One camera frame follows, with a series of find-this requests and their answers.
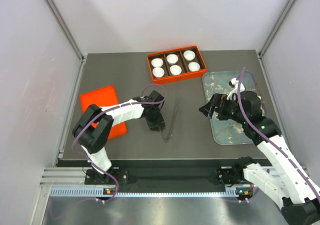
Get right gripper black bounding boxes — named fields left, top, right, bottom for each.
left=199, top=92, right=248, bottom=124

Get metal tongs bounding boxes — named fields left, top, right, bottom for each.
left=162, top=99, right=179, bottom=143

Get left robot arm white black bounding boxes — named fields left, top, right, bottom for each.
left=72, top=90, right=165, bottom=184

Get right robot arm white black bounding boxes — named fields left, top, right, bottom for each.
left=199, top=90, right=320, bottom=225

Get blue floral tray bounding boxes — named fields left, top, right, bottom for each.
left=202, top=70, right=262, bottom=146

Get white paper cup front right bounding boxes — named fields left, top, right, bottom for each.
left=188, top=61, right=201, bottom=72

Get white paper cup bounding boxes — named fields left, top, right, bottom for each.
left=152, top=67, right=165, bottom=78
left=166, top=54, right=179, bottom=65
left=169, top=65, right=182, bottom=76
left=188, top=61, right=201, bottom=72
left=183, top=50, right=196, bottom=61
left=151, top=58, right=164, bottom=68

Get white paper cup front middle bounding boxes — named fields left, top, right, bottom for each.
left=169, top=65, right=182, bottom=76

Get white paper cup back right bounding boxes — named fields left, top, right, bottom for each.
left=183, top=50, right=196, bottom=61

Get white paper cup front left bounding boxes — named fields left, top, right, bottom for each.
left=152, top=67, right=165, bottom=78

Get orange compartment box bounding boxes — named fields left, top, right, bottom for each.
left=147, top=45, right=207, bottom=85

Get white paper cup back middle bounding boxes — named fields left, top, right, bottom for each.
left=166, top=54, right=179, bottom=65

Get orange box lid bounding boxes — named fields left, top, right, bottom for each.
left=79, top=84, right=129, bottom=140

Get white paper cup back left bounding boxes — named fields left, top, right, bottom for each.
left=151, top=58, right=164, bottom=68

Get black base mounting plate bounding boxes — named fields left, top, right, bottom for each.
left=84, top=166, right=263, bottom=186

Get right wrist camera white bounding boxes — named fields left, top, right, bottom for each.
left=227, top=77, right=245, bottom=100

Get grey slotted cable duct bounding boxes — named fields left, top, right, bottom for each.
left=49, top=187, right=253, bottom=198

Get aluminium frame rail front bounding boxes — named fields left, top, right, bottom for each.
left=39, top=166, right=313, bottom=188

